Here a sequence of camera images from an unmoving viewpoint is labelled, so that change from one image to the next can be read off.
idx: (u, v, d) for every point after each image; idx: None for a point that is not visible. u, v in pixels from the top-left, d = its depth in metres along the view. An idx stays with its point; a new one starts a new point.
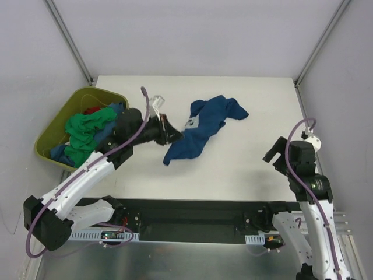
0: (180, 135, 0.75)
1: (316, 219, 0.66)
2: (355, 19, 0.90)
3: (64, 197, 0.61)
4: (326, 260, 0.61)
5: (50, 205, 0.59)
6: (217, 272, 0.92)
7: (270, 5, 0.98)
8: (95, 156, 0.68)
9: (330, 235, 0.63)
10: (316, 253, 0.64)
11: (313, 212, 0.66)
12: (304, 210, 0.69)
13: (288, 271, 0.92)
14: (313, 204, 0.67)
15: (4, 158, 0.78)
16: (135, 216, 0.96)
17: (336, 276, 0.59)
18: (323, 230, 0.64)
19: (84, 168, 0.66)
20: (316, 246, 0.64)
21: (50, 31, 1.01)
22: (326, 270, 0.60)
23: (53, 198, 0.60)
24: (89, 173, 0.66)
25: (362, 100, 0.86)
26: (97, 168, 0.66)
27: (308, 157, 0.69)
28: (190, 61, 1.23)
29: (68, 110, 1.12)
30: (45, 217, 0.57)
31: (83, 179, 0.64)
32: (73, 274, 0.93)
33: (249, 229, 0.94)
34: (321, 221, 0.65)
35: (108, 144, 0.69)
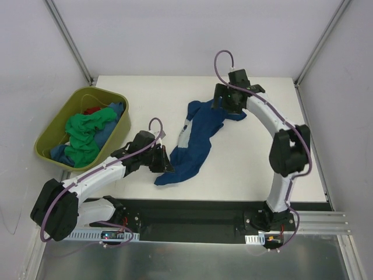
0: (171, 170, 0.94)
1: (257, 102, 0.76)
2: (355, 20, 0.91)
3: (84, 184, 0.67)
4: (275, 121, 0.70)
5: (71, 188, 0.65)
6: (218, 272, 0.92)
7: (270, 6, 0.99)
8: (111, 158, 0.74)
9: (271, 105, 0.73)
10: (269, 125, 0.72)
11: (253, 99, 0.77)
12: (251, 107, 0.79)
13: (288, 271, 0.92)
14: (252, 97, 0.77)
15: (4, 157, 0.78)
16: (135, 216, 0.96)
17: (287, 125, 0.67)
18: (265, 106, 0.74)
19: (103, 165, 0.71)
20: (266, 119, 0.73)
21: (50, 30, 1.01)
22: (278, 126, 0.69)
23: (74, 182, 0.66)
24: (106, 170, 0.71)
25: (362, 99, 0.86)
26: (113, 167, 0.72)
27: (240, 74, 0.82)
28: (190, 61, 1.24)
29: (67, 110, 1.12)
30: (66, 198, 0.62)
31: (101, 174, 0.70)
32: (72, 275, 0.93)
33: (249, 228, 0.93)
34: (261, 102, 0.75)
35: (122, 153, 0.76)
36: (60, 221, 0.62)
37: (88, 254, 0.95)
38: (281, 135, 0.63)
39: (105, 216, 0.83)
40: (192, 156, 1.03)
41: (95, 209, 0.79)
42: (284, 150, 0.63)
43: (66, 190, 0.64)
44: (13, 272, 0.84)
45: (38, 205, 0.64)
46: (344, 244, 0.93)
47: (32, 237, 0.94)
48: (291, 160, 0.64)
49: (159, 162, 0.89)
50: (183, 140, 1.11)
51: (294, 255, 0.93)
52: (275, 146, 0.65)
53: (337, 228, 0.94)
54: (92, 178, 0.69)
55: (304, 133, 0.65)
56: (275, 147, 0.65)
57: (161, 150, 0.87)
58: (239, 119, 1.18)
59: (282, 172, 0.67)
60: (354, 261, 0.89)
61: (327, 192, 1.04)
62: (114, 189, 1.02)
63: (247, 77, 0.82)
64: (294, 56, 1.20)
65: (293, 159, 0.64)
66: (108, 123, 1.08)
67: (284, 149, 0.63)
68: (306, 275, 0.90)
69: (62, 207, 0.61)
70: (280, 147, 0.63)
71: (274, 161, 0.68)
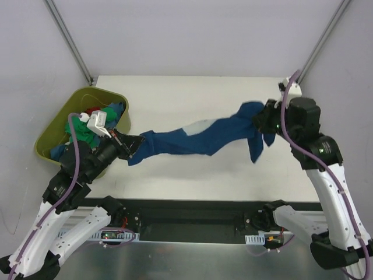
0: (140, 140, 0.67)
1: (328, 185, 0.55)
2: (355, 20, 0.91)
3: (27, 258, 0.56)
4: (345, 228, 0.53)
5: (15, 270, 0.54)
6: (217, 272, 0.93)
7: (270, 6, 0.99)
8: (45, 207, 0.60)
9: (347, 200, 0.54)
10: (333, 223, 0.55)
11: (325, 179, 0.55)
12: (312, 178, 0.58)
13: (287, 271, 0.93)
14: (323, 170, 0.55)
15: (4, 157, 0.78)
16: (135, 216, 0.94)
17: (358, 242, 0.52)
18: (339, 197, 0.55)
19: (35, 227, 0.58)
20: (334, 217, 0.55)
21: (50, 31, 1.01)
22: (348, 239, 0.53)
23: (16, 263, 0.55)
24: (44, 228, 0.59)
25: (362, 100, 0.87)
26: (49, 221, 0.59)
27: (312, 120, 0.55)
28: (190, 60, 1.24)
29: (68, 109, 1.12)
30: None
31: (41, 234, 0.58)
32: (73, 275, 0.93)
33: (249, 228, 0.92)
34: (334, 187, 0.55)
35: (53, 190, 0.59)
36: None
37: (88, 254, 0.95)
38: (348, 256, 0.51)
39: (100, 226, 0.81)
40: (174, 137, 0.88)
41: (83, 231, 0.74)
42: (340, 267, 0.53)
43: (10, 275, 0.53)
44: None
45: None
46: None
47: None
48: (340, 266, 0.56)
49: (118, 149, 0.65)
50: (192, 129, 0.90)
51: (293, 255, 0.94)
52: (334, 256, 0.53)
53: None
54: (33, 247, 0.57)
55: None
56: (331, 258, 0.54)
57: (112, 138, 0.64)
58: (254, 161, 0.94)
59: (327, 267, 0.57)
60: None
61: None
62: (114, 189, 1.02)
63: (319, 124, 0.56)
64: (294, 56, 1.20)
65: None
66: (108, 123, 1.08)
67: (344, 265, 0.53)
68: (305, 275, 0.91)
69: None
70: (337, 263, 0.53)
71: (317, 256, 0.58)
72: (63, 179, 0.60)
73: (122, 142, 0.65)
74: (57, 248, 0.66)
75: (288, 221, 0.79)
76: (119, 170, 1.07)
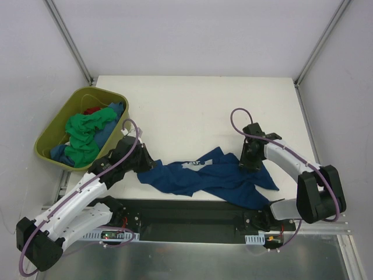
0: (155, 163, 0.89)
1: (275, 148, 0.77)
2: (355, 20, 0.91)
3: (57, 219, 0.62)
4: (296, 163, 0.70)
5: (42, 227, 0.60)
6: (218, 272, 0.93)
7: (270, 5, 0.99)
8: (88, 177, 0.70)
9: (290, 150, 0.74)
10: (292, 170, 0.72)
11: (271, 147, 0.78)
12: (270, 156, 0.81)
13: (287, 271, 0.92)
14: (268, 144, 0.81)
15: (4, 157, 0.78)
16: (135, 216, 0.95)
17: (309, 167, 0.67)
18: (285, 151, 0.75)
19: (77, 189, 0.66)
20: (288, 163, 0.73)
21: (50, 30, 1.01)
22: (301, 169, 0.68)
23: (46, 220, 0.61)
24: (82, 194, 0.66)
25: (362, 100, 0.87)
26: (90, 189, 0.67)
27: (254, 126, 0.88)
28: (190, 61, 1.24)
29: (67, 110, 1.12)
30: (37, 239, 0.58)
31: (77, 198, 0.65)
32: (73, 275, 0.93)
33: (249, 228, 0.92)
34: (280, 148, 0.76)
35: (100, 165, 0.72)
36: (37, 260, 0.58)
37: (88, 254, 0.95)
38: (304, 175, 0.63)
39: (103, 221, 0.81)
40: (164, 172, 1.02)
41: (87, 221, 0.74)
42: (309, 191, 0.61)
43: (38, 229, 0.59)
44: (13, 272, 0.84)
45: (19, 242, 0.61)
46: (344, 244, 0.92)
47: None
48: (323, 205, 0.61)
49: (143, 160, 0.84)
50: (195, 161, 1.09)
51: (294, 255, 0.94)
52: (300, 188, 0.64)
53: (337, 228, 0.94)
54: (66, 209, 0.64)
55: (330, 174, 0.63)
56: (302, 192, 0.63)
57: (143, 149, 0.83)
58: (277, 188, 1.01)
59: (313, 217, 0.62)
60: (354, 261, 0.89)
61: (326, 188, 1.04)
62: (114, 189, 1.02)
63: (261, 130, 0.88)
64: (294, 56, 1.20)
65: (325, 205, 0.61)
66: (108, 123, 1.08)
67: (312, 191, 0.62)
68: (306, 275, 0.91)
69: (36, 247, 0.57)
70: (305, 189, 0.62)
71: (305, 212, 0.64)
72: (106, 160, 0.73)
73: (148, 157, 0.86)
74: (63, 234, 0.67)
75: (286, 212, 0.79)
76: None
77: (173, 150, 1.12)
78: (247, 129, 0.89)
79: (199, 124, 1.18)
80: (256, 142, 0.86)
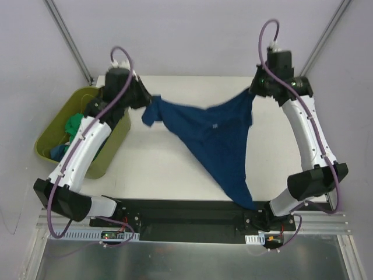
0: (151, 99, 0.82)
1: (299, 112, 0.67)
2: (355, 20, 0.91)
3: (71, 170, 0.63)
4: (312, 149, 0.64)
5: (60, 182, 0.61)
6: (218, 272, 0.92)
7: (270, 5, 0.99)
8: (87, 122, 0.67)
9: (313, 123, 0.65)
10: (304, 147, 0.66)
11: (296, 107, 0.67)
12: (285, 108, 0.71)
13: (288, 271, 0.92)
14: (295, 100, 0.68)
15: (4, 157, 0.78)
16: (135, 216, 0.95)
17: (324, 160, 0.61)
18: (308, 122, 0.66)
19: (80, 137, 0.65)
20: (303, 140, 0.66)
21: (49, 30, 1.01)
22: (315, 158, 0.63)
23: (61, 175, 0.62)
24: (87, 140, 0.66)
25: (362, 100, 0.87)
26: (93, 133, 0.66)
27: (284, 59, 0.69)
28: (190, 60, 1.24)
29: (67, 109, 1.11)
30: (59, 195, 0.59)
31: (84, 146, 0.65)
32: (72, 275, 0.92)
33: (249, 228, 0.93)
34: (304, 114, 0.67)
35: (95, 106, 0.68)
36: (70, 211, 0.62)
37: (88, 254, 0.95)
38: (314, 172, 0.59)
39: (106, 213, 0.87)
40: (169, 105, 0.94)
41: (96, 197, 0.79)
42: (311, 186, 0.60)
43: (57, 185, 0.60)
44: (13, 272, 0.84)
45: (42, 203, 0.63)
46: (344, 244, 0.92)
47: (32, 237, 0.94)
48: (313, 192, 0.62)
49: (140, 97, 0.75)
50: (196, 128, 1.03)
51: (294, 255, 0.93)
52: (305, 179, 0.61)
53: (337, 228, 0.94)
54: (77, 158, 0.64)
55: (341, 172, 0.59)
56: (302, 181, 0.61)
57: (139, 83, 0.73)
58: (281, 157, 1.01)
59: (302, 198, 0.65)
60: (354, 261, 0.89)
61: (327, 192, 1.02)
62: (114, 189, 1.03)
63: (291, 65, 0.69)
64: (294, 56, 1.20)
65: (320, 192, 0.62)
66: None
67: (313, 185, 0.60)
68: (306, 275, 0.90)
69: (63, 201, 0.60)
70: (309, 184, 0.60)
71: (294, 191, 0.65)
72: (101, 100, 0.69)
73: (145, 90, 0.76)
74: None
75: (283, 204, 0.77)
76: (119, 170, 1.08)
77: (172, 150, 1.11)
78: (275, 58, 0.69)
79: (202, 107, 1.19)
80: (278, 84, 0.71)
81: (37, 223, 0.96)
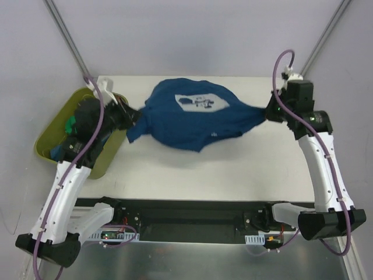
0: (139, 113, 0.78)
1: (316, 150, 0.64)
2: (356, 20, 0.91)
3: (53, 224, 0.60)
4: (328, 191, 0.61)
5: (42, 237, 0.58)
6: (217, 272, 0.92)
7: (270, 5, 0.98)
8: (63, 166, 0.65)
9: (331, 164, 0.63)
10: (318, 188, 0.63)
11: (313, 144, 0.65)
12: (303, 146, 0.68)
13: (288, 270, 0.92)
14: (312, 136, 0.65)
15: (4, 157, 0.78)
16: (135, 216, 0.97)
17: (340, 205, 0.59)
18: (325, 161, 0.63)
19: (57, 187, 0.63)
20: (318, 178, 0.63)
21: (49, 30, 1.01)
22: (330, 201, 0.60)
23: (42, 230, 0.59)
24: (65, 188, 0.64)
25: (362, 100, 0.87)
26: (71, 179, 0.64)
27: (306, 91, 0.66)
28: (190, 61, 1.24)
29: (68, 110, 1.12)
30: (44, 249, 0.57)
31: (62, 195, 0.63)
32: (72, 275, 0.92)
33: (249, 228, 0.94)
34: (322, 153, 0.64)
35: (69, 147, 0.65)
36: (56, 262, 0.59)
37: (88, 254, 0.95)
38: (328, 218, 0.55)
39: (105, 219, 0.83)
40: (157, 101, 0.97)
41: (92, 219, 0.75)
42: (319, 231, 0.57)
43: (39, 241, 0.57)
44: (13, 272, 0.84)
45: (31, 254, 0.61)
46: (344, 244, 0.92)
47: None
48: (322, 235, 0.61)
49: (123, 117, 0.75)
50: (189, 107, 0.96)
51: (294, 255, 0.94)
52: (314, 221, 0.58)
53: None
54: (57, 209, 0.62)
55: (356, 222, 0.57)
56: (311, 221, 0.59)
57: (119, 105, 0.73)
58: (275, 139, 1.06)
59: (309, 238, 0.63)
60: (354, 261, 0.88)
61: None
62: (114, 189, 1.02)
63: (312, 97, 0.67)
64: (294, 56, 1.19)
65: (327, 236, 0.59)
66: None
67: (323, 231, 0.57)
68: (306, 275, 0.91)
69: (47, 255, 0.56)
70: (317, 228, 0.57)
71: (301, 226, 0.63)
72: (74, 139, 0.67)
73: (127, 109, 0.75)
74: (74, 229, 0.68)
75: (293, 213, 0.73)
76: (118, 170, 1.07)
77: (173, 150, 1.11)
78: (297, 88, 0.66)
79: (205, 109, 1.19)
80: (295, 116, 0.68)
81: None
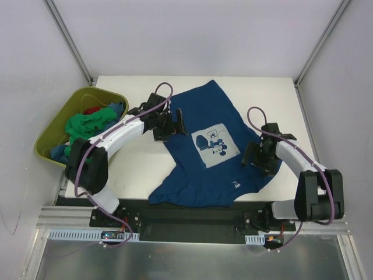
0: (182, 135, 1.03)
1: (287, 146, 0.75)
2: (356, 20, 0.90)
3: (110, 140, 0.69)
4: (302, 162, 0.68)
5: (98, 144, 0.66)
6: (217, 272, 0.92)
7: (270, 6, 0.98)
8: (130, 116, 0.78)
9: (299, 149, 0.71)
10: (296, 167, 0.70)
11: (282, 143, 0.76)
12: (281, 153, 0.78)
13: (288, 270, 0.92)
14: (281, 141, 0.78)
15: (4, 158, 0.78)
16: (135, 216, 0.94)
17: (314, 167, 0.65)
18: (295, 150, 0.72)
19: (123, 122, 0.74)
20: (294, 160, 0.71)
21: (49, 30, 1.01)
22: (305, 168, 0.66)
23: (101, 139, 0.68)
24: (127, 126, 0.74)
25: (362, 100, 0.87)
26: (134, 123, 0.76)
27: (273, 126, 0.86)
28: (189, 61, 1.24)
29: (67, 109, 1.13)
30: (95, 153, 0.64)
31: (123, 129, 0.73)
32: (72, 275, 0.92)
33: (249, 228, 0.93)
34: (290, 146, 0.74)
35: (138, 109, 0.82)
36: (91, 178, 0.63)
37: (88, 254, 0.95)
38: (308, 173, 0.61)
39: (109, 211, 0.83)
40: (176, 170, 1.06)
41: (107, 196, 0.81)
42: (308, 192, 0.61)
43: (93, 146, 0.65)
44: (13, 272, 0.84)
45: (70, 163, 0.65)
46: (344, 244, 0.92)
47: (32, 237, 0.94)
48: (319, 207, 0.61)
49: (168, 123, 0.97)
50: (211, 160, 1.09)
51: (294, 255, 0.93)
52: (299, 186, 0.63)
53: (337, 228, 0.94)
54: (116, 134, 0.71)
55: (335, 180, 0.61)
56: (299, 189, 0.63)
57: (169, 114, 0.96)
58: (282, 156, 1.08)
59: (309, 218, 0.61)
60: (354, 261, 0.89)
61: None
62: (114, 189, 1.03)
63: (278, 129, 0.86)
64: (294, 56, 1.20)
65: (321, 205, 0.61)
66: (108, 123, 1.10)
67: (310, 191, 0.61)
68: (306, 275, 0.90)
69: (94, 160, 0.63)
70: (304, 189, 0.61)
71: (299, 208, 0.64)
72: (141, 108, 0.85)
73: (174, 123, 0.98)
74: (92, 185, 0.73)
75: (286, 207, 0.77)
76: (118, 170, 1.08)
77: (173, 150, 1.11)
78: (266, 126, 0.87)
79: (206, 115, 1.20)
80: (270, 139, 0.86)
81: (37, 223, 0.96)
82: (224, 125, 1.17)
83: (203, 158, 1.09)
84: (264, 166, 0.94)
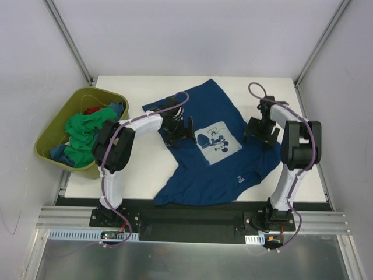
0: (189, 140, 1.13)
1: (278, 108, 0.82)
2: (356, 20, 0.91)
3: (135, 126, 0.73)
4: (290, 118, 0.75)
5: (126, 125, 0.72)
6: (217, 272, 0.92)
7: (270, 6, 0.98)
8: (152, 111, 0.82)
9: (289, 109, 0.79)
10: None
11: (274, 107, 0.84)
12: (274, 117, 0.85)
13: (287, 270, 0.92)
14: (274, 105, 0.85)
15: (4, 158, 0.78)
16: (135, 216, 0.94)
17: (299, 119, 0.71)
18: (285, 110, 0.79)
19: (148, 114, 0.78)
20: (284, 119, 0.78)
21: (49, 30, 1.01)
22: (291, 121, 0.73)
23: (129, 122, 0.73)
24: (150, 118, 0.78)
25: (362, 100, 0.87)
26: (157, 117, 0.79)
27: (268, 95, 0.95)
28: (189, 61, 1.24)
29: (67, 110, 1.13)
30: (125, 132, 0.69)
31: (147, 120, 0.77)
32: (71, 275, 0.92)
33: (249, 229, 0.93)
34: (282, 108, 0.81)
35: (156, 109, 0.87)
36: (117, 155, 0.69)
37: (88, 254, 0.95)
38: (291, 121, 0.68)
39: (113, 204, 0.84)
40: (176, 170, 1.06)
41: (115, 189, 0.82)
42: (291, 136, 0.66)
43: (122, 126, 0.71)
44: (13, 272, 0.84)
45: (99, 139, 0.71)
46: (344, 244, 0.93)
47: (32, 237, 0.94)
48: (299, 151, 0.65)
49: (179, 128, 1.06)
50: (214, 157, 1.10)
51: (294, 254, 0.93)
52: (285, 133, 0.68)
53: (337, 228, 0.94)
54: (141, 122, 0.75)
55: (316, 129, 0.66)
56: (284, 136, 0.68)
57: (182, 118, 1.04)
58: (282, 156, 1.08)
59: (290, 162, 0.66)
60: (354, 262, 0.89)
61: (327, 192, 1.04)
62: None
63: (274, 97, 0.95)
64: (294, 56, 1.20)
65: (302, 150, 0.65)
66: None
67: (293, 136, 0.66)
68: (306, 275, 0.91)
69: (125, 137, 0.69)
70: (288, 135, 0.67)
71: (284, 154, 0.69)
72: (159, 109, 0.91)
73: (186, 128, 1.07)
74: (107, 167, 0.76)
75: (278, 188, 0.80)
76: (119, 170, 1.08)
77: (173, 150, 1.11)
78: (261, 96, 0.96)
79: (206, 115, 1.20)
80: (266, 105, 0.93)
81: (37, 223, 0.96)
82: (225, 123, 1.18)
83: (207, 156, 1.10)
84: (264, 137, 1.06)
